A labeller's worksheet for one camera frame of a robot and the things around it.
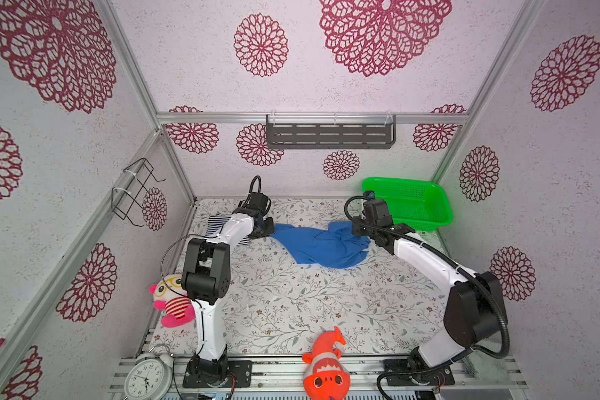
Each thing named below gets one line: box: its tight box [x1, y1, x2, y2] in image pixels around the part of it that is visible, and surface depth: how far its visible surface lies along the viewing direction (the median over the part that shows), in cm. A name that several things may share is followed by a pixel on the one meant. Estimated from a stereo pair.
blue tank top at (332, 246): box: [270, 221, 371, 270], surface depth 102 cm
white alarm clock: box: [124, 352, 175, 400], surface depth 71 cm
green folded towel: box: [461, 338, 510, 382], surface depth 76 cm
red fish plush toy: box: [301, 326, 351, 400], surface depth 68 cm
